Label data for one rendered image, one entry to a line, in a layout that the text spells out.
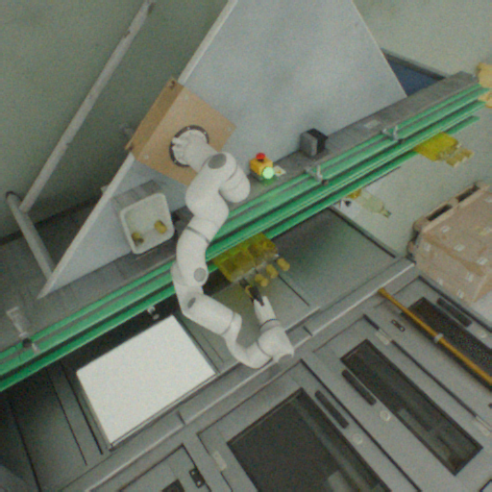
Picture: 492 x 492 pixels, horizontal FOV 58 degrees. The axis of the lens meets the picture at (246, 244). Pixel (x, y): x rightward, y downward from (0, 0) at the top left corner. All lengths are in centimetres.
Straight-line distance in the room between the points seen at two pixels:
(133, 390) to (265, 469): 52
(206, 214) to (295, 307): 66
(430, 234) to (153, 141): 433
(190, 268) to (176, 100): 54
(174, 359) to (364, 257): 92
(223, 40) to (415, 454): 146
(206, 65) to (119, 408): 119
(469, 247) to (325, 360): 390
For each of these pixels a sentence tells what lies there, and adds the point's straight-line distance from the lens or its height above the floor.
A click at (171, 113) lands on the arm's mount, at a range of 149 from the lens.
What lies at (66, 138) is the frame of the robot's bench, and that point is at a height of 20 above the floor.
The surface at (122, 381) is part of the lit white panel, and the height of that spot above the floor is 113.
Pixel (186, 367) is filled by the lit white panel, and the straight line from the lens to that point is 167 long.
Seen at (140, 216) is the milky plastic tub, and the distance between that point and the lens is 171.
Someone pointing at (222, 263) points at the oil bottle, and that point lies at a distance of 173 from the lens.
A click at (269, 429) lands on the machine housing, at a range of 159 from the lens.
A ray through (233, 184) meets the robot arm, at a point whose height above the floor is 115.
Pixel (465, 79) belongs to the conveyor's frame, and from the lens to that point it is 275.
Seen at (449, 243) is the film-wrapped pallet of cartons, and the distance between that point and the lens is 540.
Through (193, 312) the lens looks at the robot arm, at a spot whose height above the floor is 130.
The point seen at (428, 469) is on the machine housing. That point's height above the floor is 195.
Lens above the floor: 204
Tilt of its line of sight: 36 degrees down
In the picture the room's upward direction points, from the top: 134 degrees clockwise
